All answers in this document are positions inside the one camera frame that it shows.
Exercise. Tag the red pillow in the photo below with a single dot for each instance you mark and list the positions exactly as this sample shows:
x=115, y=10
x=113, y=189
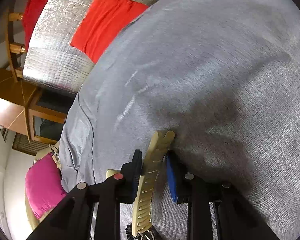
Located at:
x=102, y=23

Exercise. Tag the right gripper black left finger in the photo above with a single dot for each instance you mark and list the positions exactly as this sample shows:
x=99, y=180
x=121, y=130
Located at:
x=72, y=217

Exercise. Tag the red cloth on railing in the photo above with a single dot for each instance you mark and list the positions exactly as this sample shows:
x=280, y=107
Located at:
x=30, y=17

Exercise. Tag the silver foil insulation mat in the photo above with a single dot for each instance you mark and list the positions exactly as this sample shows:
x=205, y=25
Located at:
x=51, y=61

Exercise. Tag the magenta pillow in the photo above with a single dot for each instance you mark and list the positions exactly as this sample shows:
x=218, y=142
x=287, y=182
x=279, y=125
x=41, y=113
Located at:
x=43, y=186

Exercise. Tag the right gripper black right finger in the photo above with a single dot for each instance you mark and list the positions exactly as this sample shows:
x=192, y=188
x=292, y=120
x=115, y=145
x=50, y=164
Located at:
x=216, y=210

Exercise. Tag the beige leather sofa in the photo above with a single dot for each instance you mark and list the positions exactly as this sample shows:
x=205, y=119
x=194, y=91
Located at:
x=33, y=221

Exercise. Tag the cream plastic hair claw clip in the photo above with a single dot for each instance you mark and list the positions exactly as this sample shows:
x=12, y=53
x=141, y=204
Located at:
x=135, y=219

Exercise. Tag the grey bed blanket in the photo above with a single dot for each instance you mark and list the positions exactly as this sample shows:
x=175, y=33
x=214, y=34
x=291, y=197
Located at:
x=224, y=75

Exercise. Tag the wooden stair railing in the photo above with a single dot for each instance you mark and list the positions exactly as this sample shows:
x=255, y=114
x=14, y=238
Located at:
x=14, y=49

